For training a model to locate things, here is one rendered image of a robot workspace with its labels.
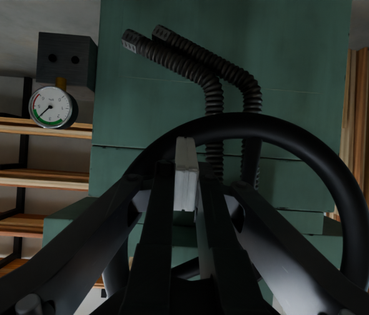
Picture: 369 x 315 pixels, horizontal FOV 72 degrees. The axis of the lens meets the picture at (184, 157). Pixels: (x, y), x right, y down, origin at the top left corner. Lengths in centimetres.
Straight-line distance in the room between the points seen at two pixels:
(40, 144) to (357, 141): 299
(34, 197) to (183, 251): 305
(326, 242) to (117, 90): 46
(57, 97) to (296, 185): 42
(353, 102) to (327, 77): 138
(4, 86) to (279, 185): 334
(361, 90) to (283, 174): 146
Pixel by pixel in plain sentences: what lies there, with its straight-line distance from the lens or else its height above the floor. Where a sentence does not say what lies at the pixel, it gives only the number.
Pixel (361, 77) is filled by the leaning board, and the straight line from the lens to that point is 192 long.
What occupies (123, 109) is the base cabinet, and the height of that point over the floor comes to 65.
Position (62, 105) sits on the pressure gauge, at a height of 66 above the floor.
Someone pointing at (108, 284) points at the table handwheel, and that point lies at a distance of 29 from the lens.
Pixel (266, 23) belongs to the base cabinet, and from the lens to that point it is 52.
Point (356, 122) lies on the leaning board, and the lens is 190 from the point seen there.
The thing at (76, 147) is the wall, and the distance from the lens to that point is 311.
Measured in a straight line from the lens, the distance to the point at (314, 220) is 52.
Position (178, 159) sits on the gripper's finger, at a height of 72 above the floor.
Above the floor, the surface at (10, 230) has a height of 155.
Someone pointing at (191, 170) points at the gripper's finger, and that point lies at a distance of 15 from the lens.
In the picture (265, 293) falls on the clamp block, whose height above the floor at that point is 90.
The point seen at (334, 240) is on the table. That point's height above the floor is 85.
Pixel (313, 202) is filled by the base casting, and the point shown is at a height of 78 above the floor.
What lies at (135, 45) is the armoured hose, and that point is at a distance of 37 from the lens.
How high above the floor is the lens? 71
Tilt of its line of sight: 1 degrees up
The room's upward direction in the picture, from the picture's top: 176 degrees counter-clockwise
